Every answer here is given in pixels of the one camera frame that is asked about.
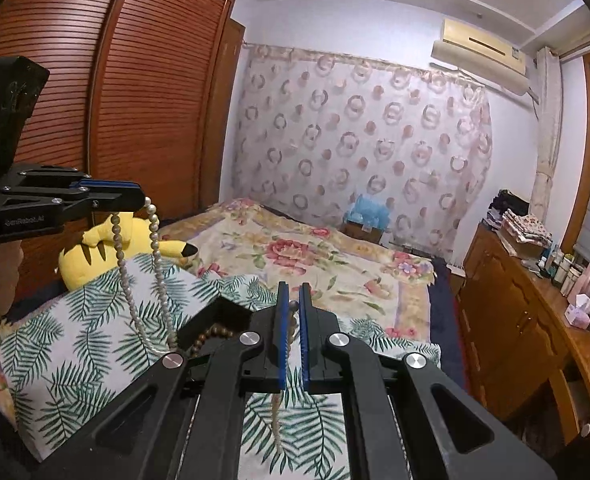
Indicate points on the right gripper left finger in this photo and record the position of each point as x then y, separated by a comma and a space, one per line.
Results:
266, 346

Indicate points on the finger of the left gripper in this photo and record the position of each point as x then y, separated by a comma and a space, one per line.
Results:
94, 186
93, 201

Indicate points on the toiletry bottles group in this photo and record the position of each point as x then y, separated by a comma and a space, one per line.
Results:
568, 272

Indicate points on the blue plush toy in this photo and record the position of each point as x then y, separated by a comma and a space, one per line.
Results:
368, 214

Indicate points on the pink tissue box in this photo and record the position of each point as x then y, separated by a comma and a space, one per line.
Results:
577, 314

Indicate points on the black square box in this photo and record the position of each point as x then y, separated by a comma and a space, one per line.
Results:
218, 322

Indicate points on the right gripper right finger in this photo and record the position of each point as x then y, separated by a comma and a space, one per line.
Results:
322, 345

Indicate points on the circle pattern sheer curtain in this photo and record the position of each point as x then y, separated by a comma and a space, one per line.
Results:
318, 131

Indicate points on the palm leaf print cloth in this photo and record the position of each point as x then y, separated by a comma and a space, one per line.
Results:
66, 360

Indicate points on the beige air conditioner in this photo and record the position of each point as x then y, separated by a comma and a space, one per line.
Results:
482, 54

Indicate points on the stack of folded clothes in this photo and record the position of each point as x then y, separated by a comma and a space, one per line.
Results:
523, 235

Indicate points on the floral bed cover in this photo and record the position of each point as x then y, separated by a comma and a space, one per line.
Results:
351, 278

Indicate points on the wooden sideboard cabinet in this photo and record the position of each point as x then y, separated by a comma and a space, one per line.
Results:
523, 357

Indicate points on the wooden louvered wardrobe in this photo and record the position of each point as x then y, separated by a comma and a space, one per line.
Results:
136, 91

